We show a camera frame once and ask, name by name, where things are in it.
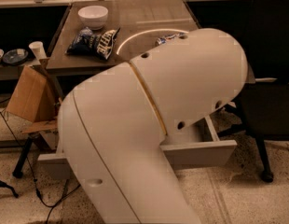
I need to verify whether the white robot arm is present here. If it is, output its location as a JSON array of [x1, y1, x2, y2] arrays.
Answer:
[[58, 29, 248, 224]]

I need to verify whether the grey open drawer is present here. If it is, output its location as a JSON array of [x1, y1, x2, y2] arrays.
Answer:
[[38, 117, 237, 179]]

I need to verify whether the grey cabinet with counter top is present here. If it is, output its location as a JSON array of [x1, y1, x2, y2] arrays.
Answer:
[[45, 0, 217, 107]]

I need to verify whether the blue soda can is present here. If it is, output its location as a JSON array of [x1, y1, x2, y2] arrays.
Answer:
[[155, 33, 184, 46]]

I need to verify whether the blue chip bag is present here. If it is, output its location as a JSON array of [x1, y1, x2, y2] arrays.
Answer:
[[66, 27, 119, 61]]

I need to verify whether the white bowl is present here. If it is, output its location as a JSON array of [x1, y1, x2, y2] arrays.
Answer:
[[78, 6, 108, 30]]

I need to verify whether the brown cardboard box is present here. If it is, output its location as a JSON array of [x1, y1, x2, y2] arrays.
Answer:
[[6, 58, 65, 151]]

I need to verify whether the white paper cup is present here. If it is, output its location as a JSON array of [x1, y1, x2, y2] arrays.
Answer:
[[29, 41, 47, 60]]

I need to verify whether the black office chair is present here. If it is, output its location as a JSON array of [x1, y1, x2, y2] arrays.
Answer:
[[218, 0, 289, 183]]

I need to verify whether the dark round plate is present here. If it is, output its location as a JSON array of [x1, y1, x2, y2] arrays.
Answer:
[[3, 49, 28, 66]]

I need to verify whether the black tripod leg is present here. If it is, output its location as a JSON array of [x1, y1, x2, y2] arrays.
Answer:
[[12, 133, 39, 178]]

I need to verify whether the black cable on floor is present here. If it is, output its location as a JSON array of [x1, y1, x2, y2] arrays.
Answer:
[[0, 96, 85, 224]]

